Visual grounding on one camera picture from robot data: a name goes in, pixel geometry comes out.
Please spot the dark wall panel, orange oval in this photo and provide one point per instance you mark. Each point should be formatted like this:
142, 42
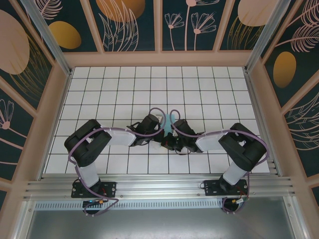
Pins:
284, 69
64, 35

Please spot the aluminium side rail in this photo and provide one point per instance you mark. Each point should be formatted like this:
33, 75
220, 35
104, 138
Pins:
261, 119

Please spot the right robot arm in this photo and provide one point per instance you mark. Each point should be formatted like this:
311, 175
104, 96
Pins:
210, 144

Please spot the wall panel with leaf outlines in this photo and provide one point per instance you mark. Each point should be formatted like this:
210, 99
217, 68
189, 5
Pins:
306, 129

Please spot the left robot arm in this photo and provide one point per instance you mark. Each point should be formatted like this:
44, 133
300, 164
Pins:
122, 139

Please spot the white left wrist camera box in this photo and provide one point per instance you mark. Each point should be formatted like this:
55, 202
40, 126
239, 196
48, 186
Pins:
160, 118

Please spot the yellow power connector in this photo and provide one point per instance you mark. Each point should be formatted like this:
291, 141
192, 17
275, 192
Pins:
235, 201

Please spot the aluminium corner post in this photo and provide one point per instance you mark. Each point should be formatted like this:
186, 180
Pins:
264, 32
47, 37

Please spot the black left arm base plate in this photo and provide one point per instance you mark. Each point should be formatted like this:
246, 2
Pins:
109, 189

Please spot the teal cloth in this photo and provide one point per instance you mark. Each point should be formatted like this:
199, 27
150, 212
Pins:
169, 122

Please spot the grey metal sheet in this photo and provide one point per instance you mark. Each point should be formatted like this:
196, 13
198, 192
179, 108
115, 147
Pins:
159, 224

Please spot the aluminium frame bar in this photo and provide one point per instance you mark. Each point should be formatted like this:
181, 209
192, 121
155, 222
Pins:
297, 219
23, 221

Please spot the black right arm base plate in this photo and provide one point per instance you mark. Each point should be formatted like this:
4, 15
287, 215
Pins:
211, 189

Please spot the small black controller board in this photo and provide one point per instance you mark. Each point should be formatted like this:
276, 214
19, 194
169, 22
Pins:
93, 202

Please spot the wall panel with pink flowers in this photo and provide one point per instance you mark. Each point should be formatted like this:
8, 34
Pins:
199, 37

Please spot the long aluminium base rail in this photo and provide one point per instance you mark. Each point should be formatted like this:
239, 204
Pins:
159, 185

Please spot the wall panel with single flower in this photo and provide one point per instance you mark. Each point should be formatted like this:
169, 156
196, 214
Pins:
10, 139

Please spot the wall panel with pink circle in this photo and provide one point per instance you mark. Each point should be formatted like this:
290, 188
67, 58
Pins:
15, 49
249, 12

